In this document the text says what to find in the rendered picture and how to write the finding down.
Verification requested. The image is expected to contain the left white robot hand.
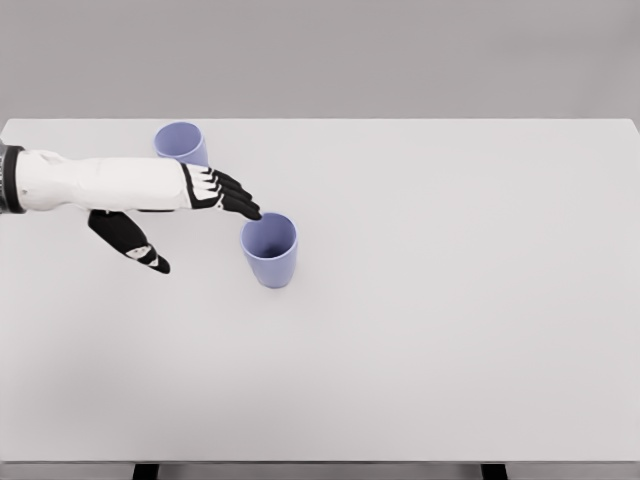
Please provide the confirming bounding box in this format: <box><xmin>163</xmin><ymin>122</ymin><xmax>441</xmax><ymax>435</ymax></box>
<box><xmin>73</xmin><ymin>157</ymin><xmax>263</xmax><ymax>276</ymax></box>

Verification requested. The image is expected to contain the lavender plastic cup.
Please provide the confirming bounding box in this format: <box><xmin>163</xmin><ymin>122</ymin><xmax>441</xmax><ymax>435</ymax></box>
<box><xmin>153</xmin><ymin>121</ymin><xmax>209</xmax><ymax>168</ymax></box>
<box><xmin>239</xmin><ymin>211</ymin><xmax>300</xmax><ymax>290</ymax></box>

